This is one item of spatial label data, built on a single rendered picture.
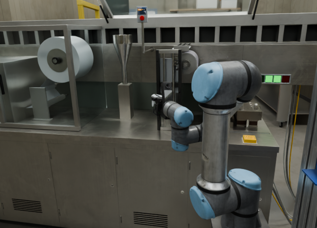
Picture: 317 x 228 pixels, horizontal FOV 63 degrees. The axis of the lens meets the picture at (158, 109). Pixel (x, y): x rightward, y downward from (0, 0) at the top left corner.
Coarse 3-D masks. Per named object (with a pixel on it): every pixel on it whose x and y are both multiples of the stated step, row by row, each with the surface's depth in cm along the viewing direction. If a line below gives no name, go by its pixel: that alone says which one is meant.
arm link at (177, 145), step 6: (192, 126) 114; (174, 132) 109; (180, 132) 108; (186, 132) 109; (192, 132) 111; (198, 132) 112; (174, 138) 110; (180, 138) 108; (186, 138) 109; (192, 138) 110; (198, 138) 112; (174, 144) 110; (180, 144) 109; (186, 144) 110; (180, 150) 110
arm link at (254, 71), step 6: (240, 60) 83; (252, 66) 79; (252, 72) 78; (258, 72) 79; (252, 78) 78; (258, 78) 79; (252, 84) 78; (258, 84) 80; (252, 90) 80; (258, 90) 83; (246, 96) 84; (252, 96) 86; (240, 102) 90; (246, 102) 89; (234, 108) 93; (198, 126) 114
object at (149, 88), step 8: (112, 88) 226; (136, 88) 222; (144, 88) 220; (152, 88) 219; (184, 88) 214; (112, 96) 228; (136, 96) 224; (144, 96) 222; (184, 96) 216; (192, 96) 215; (112, 104) 230; (136, 104) 226; (144, 104) 225; (184, 104) 218; (192, 104) 217
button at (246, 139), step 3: (243, 135) 161; (246, 135) 161; (249, 135) 161; (252, 135) 161; (243, 138) 159; (246, 138) 157; (249, 138) 157; (252, 138) 157; (255, 138) 157; (246, 141) 156; (249, 141) 156; (252, 141) 155; (255, 141) 155
